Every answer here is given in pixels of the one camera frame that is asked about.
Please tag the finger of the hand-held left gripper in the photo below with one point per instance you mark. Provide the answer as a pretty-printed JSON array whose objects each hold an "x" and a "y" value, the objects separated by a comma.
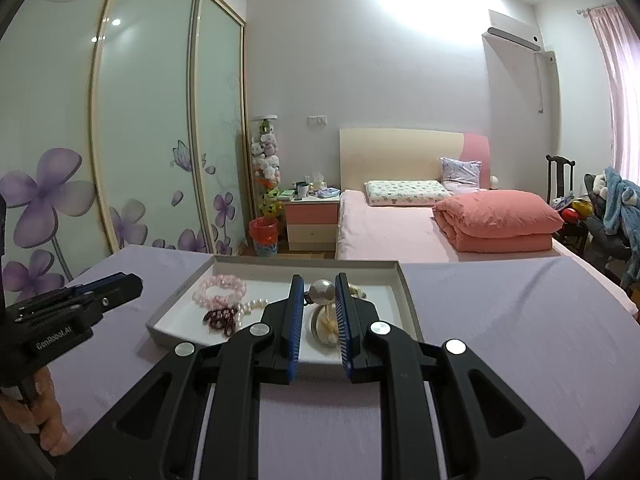
[
  {"x": 115, "y": 290},
  {"x": 82, "y": 288}
]

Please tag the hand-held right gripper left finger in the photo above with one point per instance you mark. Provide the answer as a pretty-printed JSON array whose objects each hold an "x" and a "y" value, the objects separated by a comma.
[{"x": 296, "y": 330}]

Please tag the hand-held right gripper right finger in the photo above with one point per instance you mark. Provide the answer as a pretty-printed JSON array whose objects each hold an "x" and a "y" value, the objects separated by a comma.
[{"x": 344, "y": 330}]

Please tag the grey shallow tray box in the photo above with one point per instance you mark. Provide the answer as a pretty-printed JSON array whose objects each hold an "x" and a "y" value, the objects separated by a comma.
[{"x": 385, "y": 300}]

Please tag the person's left hand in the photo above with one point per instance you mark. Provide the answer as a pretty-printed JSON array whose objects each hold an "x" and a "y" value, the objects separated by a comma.
[{"x": 50, "y": 410}]

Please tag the red lined waste bin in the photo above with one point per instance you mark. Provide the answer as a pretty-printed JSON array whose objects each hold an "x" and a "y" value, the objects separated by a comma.
[{"x": 264, "y": 237}]

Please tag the pink bed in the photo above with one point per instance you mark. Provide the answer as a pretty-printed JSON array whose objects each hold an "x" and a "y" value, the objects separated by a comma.
[{"x": 385, "y": 230}]

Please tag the pink nightstand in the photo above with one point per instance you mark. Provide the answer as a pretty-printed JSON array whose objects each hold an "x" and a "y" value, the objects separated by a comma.
[{"x": 312, "y": 222}]

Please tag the white mug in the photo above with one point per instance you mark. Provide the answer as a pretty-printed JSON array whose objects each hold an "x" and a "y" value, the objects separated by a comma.
[{"x": 302, "y": 190}]

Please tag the tissue box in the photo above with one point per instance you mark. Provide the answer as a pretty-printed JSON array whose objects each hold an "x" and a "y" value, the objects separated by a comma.
[{"x": 318, "y": 186}]

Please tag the long patterned pillow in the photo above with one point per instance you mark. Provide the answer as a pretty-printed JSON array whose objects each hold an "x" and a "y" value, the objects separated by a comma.
[{"x": 405, "y": 192}]

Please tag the purple tablecloth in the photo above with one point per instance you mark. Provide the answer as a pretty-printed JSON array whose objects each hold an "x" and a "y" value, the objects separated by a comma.
[{"x": 500, "y": 335}]

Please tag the column of plush toys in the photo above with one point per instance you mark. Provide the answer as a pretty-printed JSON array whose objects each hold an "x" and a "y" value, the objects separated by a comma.
[{"x": 266, "y": 160}]

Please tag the floral sliding wardrobe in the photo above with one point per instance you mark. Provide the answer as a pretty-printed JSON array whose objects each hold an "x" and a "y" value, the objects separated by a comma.
[{"x": 140, "y": 110}]

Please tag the cream and pink headboard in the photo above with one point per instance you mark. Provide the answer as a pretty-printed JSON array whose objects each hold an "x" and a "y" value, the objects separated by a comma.
[{"x": 400, "y": 155}]

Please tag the folded pink quilt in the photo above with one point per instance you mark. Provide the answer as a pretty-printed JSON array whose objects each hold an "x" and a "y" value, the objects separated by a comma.
[{"x": 495, "y": 220}]

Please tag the small floral pillow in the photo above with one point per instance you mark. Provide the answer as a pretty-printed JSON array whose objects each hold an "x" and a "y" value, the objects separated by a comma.
[{"x": 462, "y": 172}]

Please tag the red and yellow bag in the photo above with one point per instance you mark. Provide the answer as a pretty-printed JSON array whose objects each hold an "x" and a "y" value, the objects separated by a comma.
[{"x": 575, "y": 210}]

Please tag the dark wooden chair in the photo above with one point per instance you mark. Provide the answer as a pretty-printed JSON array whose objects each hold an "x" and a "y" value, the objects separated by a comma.
[{"x": 560, "y": 175}]

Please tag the grey chair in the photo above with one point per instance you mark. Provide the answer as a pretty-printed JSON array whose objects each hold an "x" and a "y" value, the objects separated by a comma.
[{"x": 600, "y": 245}]

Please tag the blue fleece garment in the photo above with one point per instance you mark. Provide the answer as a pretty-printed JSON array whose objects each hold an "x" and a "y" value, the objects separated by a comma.
[{"x": 620, "y": 205}]

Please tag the white pipe cover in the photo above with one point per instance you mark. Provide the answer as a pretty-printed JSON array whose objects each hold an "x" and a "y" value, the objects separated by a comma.
[{"x": 542, "y": 80}]

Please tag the white air conditioner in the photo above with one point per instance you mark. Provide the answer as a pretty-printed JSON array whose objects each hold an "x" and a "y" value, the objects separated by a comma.
[{"x": 515, "y": 32}]

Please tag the pink curtain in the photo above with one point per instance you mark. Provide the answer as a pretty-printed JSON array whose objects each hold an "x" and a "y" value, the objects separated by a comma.
[{"x": 622, "y": 85}]

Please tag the white wall socket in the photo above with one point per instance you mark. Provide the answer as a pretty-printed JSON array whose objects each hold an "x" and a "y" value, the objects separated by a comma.
[{"x": 317, "y": 120}]

